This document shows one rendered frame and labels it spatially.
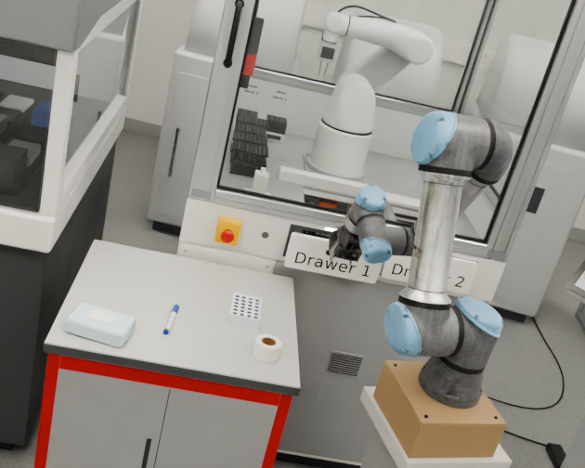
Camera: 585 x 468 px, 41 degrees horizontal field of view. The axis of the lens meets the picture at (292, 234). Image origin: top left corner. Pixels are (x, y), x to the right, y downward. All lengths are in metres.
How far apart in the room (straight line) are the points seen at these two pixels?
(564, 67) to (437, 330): 0.97
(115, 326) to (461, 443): 0.86
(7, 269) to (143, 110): 3.56
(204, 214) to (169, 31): 3.37
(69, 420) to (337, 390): 1.00
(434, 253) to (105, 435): 0.95
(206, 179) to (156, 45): 3.40
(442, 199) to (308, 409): 1.24
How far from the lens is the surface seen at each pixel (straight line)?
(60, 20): 2.00
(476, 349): 1.79
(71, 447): 2.11
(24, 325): 2.42
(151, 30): 5.65
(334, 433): 2.79
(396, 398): 1.87
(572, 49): 2.37
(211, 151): 2.29
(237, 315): 2.07
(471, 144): 1.68
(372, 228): 1.96
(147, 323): 2.03
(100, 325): 1.92
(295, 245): 2.31
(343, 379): 2.66
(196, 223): 2.37
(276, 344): 1.99
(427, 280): 1.70
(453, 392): 1.85
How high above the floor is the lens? 1.83
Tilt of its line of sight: 23 degrees down
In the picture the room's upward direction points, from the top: 14 degrees clockwise
